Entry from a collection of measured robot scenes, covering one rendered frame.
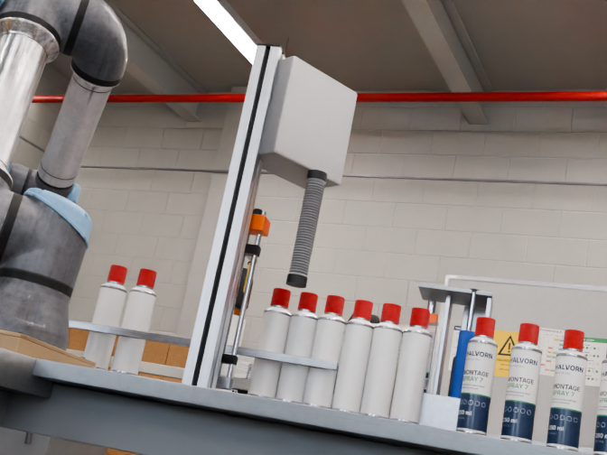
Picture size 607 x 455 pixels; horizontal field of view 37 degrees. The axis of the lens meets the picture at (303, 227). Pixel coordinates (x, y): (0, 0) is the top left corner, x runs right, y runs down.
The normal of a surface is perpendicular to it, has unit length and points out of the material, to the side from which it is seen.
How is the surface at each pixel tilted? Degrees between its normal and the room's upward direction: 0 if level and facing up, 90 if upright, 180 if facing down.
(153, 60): 90
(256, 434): 90
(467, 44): 180
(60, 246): 91
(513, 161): 90
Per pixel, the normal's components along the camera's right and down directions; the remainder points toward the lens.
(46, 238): 0.34, -0.16
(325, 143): 0.67, -0.07
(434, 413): -0.20, -0.30
